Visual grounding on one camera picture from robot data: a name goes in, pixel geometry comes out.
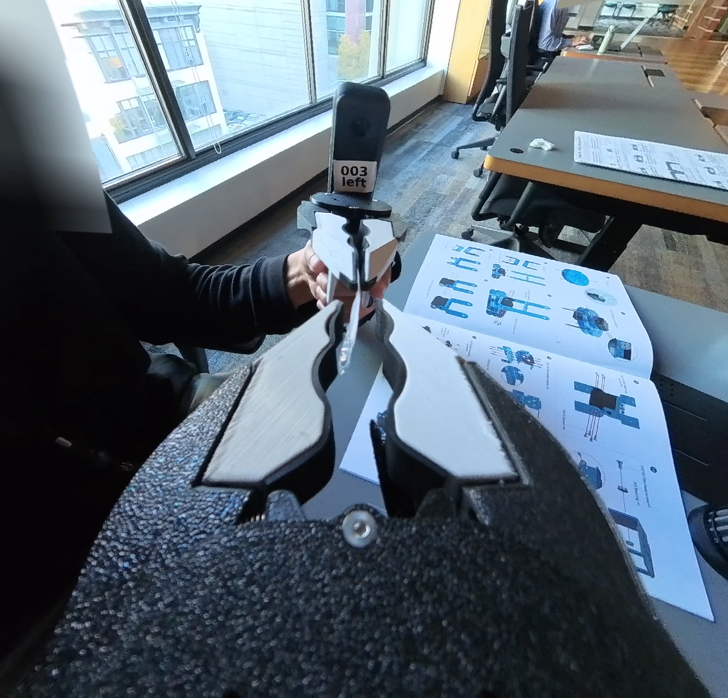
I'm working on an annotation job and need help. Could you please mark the printed instruction sheet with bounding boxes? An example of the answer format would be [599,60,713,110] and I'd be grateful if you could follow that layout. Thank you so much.
[573,130,728,190]

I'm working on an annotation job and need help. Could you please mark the person's torso and legs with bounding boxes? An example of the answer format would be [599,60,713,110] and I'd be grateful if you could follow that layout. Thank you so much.
[0,197,194,625]

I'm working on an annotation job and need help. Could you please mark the clear plastic parts bag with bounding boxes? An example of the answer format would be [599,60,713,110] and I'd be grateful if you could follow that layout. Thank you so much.
[336,288,365,376]

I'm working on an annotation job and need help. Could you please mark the street-side window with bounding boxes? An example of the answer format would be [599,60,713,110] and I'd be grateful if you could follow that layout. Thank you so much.
[34,0,441,189]

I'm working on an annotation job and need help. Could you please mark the black box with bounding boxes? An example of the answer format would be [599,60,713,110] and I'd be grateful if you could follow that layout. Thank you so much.
[651,373,728,501]

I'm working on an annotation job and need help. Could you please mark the person's left forearm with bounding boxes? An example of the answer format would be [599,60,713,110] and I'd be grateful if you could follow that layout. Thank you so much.
[136,251,293,349]

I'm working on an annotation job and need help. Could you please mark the grey desk with orange edge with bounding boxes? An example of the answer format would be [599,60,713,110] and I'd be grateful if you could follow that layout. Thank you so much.
[486,55,728,272]

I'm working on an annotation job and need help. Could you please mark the person's left hand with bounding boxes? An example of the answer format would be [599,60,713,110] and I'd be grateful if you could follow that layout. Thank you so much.
[286,241,394,315]

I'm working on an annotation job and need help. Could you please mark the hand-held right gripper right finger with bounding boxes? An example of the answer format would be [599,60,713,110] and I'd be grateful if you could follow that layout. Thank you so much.
[370,301,523,518]

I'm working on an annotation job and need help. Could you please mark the black office chair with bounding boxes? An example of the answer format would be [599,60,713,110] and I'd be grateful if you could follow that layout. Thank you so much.
[471,0,510,123]
[461,171,604,255]
[452,0,546,178]

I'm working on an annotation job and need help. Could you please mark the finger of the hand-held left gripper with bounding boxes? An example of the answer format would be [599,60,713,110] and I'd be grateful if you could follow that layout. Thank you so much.
[311,212,361,312]
[358,223,399,302]

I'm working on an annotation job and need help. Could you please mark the black screwdriver bit holder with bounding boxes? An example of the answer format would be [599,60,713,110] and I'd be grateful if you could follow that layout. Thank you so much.
[687,503,728,563]

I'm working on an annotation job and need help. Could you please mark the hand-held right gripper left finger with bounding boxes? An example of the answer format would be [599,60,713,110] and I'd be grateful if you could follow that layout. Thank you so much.
[200,300,347,489]

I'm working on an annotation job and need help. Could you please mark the robot kit instruction manual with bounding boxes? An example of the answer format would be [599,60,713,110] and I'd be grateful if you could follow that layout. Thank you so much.
[340,233,715,623]

